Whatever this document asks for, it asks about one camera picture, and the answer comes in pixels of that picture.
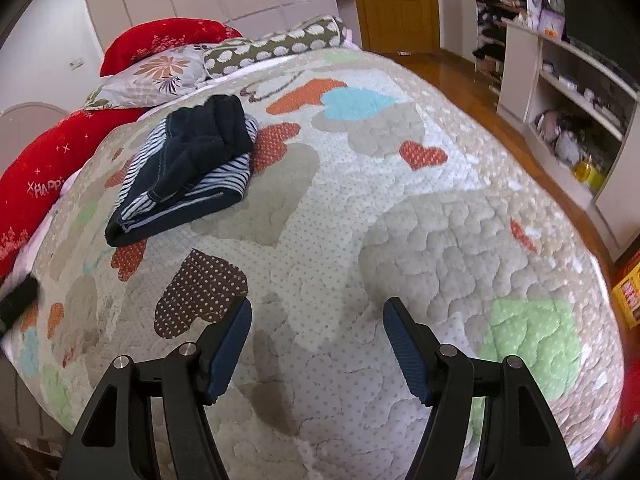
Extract navy striped child pants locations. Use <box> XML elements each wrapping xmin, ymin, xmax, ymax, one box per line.
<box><xmin>105</xmin><ymin>94</ymin><xmax>258</xmax><ymax>247</ymax></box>

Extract yellow red cardboard box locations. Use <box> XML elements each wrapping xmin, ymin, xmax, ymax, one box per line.
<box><xmin>613</xmin><ymin>252</ymin><xmax>640</xmax><ymax>328</ymax></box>

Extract heart patterned quilt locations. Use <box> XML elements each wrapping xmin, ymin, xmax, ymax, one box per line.
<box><xmin>6</xmin><ymin>50</ymin><xmax>624</xmax><ymax>479</ymax></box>

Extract red long pillow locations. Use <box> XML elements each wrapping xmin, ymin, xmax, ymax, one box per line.
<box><xmin>0</xmin><ymin>108</ymin><xmax>144</xmax><ymax>278</ymax></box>

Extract white tv shelf unit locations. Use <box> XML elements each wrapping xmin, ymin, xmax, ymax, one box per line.
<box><xmin>498</xmin><ymin>23</ymin><xmax>639</xmax><ymax>259</ymax></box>

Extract white round headboard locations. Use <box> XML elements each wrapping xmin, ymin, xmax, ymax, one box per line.
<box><xmin>0</xmin><ymin>102</ymin><xmax>68</xmax><ymax>174</ymax></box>

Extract floral pillow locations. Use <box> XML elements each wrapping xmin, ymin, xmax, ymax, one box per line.
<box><xmin>82</xmin><ymin>44</ymin><xmax>208</xmax><ymax>110</ymax></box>

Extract red pillow at headboard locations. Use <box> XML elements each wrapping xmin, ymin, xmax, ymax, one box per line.
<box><xmin>100</xmin><ymin>18</ymin><xmax>242</xmax><ymax>77</ymax></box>

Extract black television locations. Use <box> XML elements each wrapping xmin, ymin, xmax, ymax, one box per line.
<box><xmin>564</xmin><ymin>0</ymin><xmax>639</xmax><ymax>89</ymax></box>

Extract green polka dot bolster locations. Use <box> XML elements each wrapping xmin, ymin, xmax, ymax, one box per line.
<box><xmin>203</xmin><ymin>15</ymin><xmax>349</xmax><ymax>78</ymax></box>

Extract cluttered shoe rack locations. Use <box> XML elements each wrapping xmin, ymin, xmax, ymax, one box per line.
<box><xmin>472</xmin><ymin>0</ymin><xmax>527</xmax><ymax>96</ymax></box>

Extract wooden door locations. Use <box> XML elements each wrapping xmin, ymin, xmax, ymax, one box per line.
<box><xmin>356</xmin><ymin>0</ymin><xmax>439</xmax><ymax>55</ymax></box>

